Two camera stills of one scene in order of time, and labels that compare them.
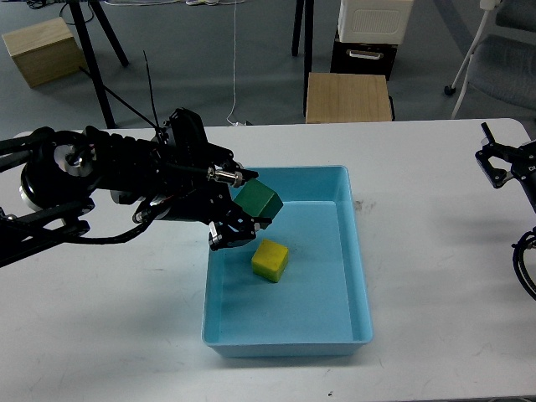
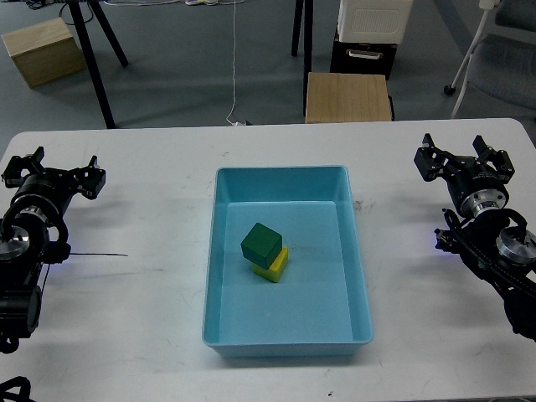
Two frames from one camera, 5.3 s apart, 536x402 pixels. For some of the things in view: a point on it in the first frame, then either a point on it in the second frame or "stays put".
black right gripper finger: x=496 y=177 to x=431 y=162
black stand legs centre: x=309 y=14 stays put
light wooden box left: x=45 y=52 stays put
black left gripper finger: x=234 y=229 to x=89 y=181
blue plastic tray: x=318 y=307 stays put
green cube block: x=259 y=200 to x=261 y=245
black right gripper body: x=523 y=162 to x=475 y=188
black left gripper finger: x=242 y=174 to x=30 y=163
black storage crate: x=359 y=58 stays put
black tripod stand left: x=79 y=25 stays put
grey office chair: x=502 y=56 stays put
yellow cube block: x=270 y=260 stays put
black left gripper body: x=178 y=168 to x=54 y=185
